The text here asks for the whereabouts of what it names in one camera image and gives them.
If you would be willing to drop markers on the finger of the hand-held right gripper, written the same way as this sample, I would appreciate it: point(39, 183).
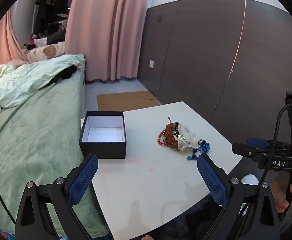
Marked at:
point(257, 142)
point(246, 151)

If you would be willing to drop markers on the black jewelry box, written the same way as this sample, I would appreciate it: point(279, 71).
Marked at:
point(103, 142)

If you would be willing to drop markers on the wide pink curtain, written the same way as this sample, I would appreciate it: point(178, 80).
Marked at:
point(105, 30)

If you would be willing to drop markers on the tied pink curtain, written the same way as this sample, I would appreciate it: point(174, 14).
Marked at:
point(3, 45)

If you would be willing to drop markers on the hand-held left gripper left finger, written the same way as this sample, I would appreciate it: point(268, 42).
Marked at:
point(83, 177)

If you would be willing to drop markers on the pink pillow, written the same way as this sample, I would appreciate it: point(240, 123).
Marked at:
point(17, 62)

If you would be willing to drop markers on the printed cream pillow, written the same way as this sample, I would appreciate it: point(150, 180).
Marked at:
point(45, 51)

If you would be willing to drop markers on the flat brown cardboard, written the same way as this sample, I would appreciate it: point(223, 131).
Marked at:
point(126, 100)

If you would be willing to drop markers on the white fabric flower ornament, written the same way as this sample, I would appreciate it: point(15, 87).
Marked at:
point(188, 140)

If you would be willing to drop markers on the white wall outlet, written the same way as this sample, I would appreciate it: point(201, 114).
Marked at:
point(151, 64)

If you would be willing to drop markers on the bed with green sheet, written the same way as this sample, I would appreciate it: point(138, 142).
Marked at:
point(35, 142)

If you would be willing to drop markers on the hanging dark clothes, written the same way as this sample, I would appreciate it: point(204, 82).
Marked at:
point(50, 5)

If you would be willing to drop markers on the pale green blanket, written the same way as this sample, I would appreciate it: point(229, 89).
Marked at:
point(23, 80)

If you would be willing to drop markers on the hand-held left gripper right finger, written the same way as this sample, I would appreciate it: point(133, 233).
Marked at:
point(212, 177)

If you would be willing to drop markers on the black cloth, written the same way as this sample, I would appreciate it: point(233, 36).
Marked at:
point(64, 73)

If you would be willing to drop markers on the white object under table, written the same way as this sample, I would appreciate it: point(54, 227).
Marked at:
point(249, 180)

